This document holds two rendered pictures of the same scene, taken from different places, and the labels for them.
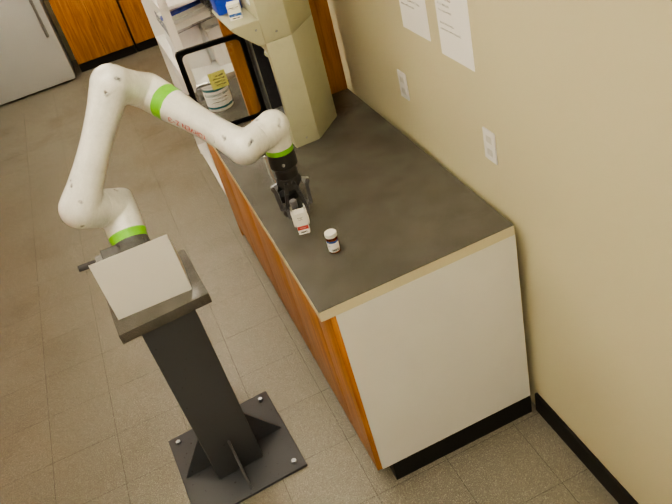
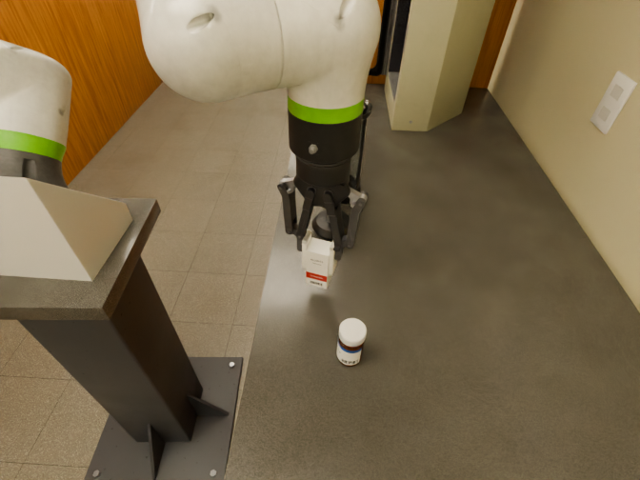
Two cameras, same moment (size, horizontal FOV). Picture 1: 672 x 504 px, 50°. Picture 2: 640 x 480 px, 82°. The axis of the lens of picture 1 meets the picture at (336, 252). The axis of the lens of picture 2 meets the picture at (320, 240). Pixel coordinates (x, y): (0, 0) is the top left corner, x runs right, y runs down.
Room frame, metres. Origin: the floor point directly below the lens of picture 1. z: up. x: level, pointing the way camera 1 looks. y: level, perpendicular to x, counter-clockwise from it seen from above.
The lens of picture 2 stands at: (1.66, -0.02, 1.50)
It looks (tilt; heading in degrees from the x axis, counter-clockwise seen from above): 44 degrees down; 15
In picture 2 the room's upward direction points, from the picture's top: 2 degrees clockwise
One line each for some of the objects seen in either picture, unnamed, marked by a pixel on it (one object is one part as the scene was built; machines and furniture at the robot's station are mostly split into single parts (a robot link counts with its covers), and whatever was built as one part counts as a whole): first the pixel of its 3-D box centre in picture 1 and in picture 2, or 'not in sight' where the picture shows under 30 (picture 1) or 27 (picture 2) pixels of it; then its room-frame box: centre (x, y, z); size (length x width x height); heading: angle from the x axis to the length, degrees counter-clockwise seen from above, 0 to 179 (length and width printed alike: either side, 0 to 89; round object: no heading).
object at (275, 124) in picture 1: (272, 132); (321, 44); (2.08, 0.09, 1.37); 0.13 x 0.11 x 0.14; 131
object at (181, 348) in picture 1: (200, 383); (133, 358); (2.04, 0.65, 0.45); 0.48 x 0.48 x 0.90; 16
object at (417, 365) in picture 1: (337, 234); not in sight; (2.76, -0.03, 0.45); 2.05 x 0.67 x 0.90; 13
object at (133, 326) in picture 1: (155, 293); (61, 250); (2.04, 0.65, 0.92); 0.32 x 0.32 x 0.04; 16
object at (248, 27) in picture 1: (237, 26); not in sight; (2.90, 0.13, 1.46); 0.32 x 0.12 x 0.10; 13
